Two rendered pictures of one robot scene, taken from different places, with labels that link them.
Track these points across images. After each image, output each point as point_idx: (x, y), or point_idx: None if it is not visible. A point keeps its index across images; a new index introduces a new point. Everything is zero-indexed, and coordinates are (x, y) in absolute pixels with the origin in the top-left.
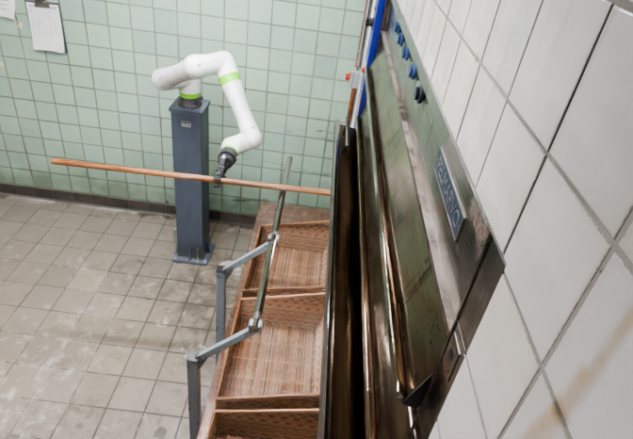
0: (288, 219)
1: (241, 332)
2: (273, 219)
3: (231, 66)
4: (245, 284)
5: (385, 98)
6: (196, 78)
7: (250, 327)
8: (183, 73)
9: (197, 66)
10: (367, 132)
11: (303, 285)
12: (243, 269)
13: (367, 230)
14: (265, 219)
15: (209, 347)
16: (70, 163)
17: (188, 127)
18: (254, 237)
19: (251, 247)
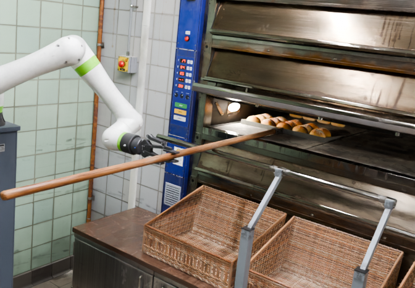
0: (122, 227)
1: (383, 216)
2: (112, 232)
3: (90, 49)
4: (225, 258)
5: (312, 25)
6: (76, 63)
7: (393, 203)
8: (58, 60)
9: (81, 47)
10: (253, 74)
11: (223, 254)
12: (169, 272)
13: (381, 105)
14: (105, 235)
15: (367, 251)
16: (31, 188)
17: (2, 152)
18: (127, 249)
19: (140, 256)
